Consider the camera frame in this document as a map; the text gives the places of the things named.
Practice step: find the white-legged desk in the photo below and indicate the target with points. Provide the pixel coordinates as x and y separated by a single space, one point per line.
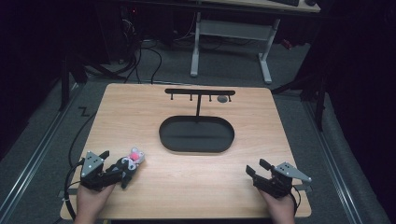
233 29

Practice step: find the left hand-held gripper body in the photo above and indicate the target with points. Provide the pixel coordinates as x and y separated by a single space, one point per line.
93 174

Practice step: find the black hook rack with tray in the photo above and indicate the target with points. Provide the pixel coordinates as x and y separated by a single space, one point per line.
196 133

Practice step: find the black keyboard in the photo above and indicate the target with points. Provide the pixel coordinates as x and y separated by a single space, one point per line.
285 2

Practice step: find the black metal stand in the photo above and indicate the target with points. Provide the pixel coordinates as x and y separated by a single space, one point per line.
65 84
319 102

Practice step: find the small red object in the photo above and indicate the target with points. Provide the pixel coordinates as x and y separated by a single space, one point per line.
286 44

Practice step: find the person's left hand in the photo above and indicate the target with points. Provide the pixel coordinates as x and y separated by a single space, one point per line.
91 202

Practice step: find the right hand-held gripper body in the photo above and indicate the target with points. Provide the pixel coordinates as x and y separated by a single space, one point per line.
281 180

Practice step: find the black computer mouse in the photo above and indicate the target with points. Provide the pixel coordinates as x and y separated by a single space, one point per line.
310 2

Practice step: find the grey metal bracket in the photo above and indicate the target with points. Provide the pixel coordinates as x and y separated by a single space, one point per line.
306 187

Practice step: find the metal floor rail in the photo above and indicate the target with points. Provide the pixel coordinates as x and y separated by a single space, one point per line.
333 165
34 155

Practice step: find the person's right hand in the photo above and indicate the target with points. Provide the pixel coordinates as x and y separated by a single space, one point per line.
280 207

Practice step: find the grey round table grommet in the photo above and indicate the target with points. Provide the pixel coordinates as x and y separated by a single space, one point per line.
222 99

